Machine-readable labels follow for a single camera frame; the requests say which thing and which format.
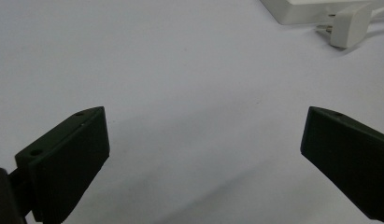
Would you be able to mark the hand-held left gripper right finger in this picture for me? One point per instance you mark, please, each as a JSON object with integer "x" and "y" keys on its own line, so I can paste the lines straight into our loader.
{"x": 348, "y": 158}

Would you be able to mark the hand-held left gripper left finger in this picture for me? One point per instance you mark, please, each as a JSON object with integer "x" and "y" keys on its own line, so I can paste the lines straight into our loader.
{"x": 68, "y": 161}

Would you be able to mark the white power strip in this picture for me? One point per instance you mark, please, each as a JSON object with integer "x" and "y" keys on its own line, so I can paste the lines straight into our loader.
{"x": 308, "y": 12}

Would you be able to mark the white plug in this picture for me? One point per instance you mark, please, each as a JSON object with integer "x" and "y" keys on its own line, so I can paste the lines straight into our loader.
{"x": 348, "y": 26}

